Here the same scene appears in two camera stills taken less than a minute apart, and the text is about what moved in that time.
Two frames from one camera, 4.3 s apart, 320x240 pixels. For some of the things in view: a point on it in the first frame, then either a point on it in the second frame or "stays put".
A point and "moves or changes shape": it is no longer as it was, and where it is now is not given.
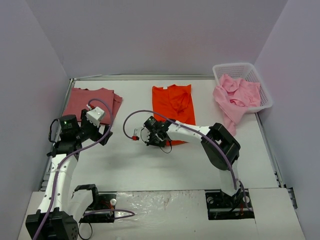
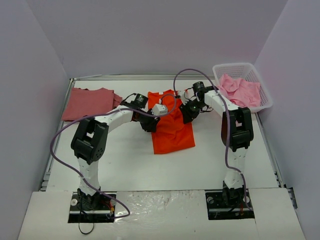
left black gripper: [100, 135] -> [149, 123]
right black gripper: [152, 137] -> [187, 114]
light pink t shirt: [234, 96] stays put
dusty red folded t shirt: [78, 98] stays put
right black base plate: [221, 206] stays put
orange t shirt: [175, 102] moves or changes shape
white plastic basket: [248, 72] stays put
